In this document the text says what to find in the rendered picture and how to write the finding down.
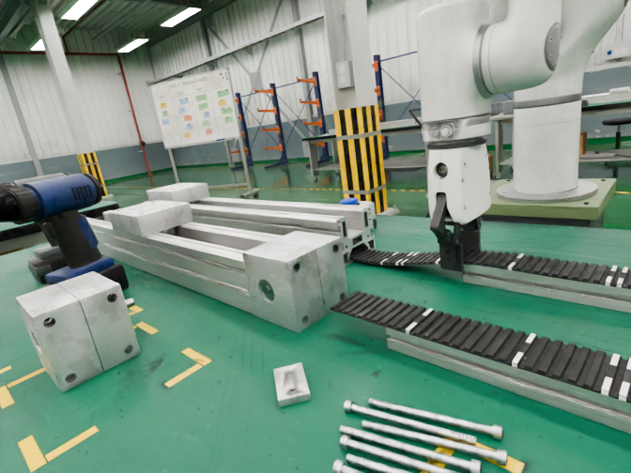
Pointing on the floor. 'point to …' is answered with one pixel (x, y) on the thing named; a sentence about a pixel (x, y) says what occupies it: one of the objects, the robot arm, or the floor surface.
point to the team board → (199, 114)
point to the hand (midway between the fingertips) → (460, 251)
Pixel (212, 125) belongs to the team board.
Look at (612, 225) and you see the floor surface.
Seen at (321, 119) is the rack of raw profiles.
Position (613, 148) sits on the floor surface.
